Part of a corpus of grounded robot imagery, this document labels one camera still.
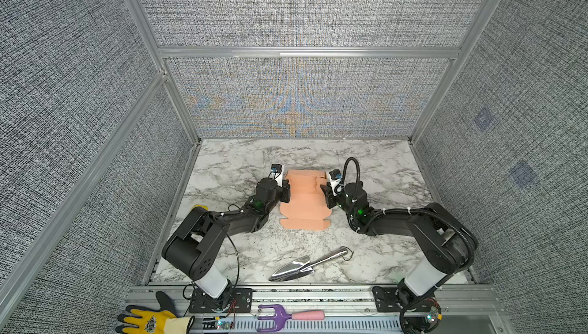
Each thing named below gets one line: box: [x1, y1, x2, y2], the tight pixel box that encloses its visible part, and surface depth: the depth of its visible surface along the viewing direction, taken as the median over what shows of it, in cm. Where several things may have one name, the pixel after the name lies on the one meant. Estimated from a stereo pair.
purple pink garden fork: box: [257, 304, 326, 333], surface depth 72 cm
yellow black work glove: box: [114, 291, 196, 334], surface depth 69 cm
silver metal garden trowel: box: [268, 246, 354, 282], surface depth 81 cm
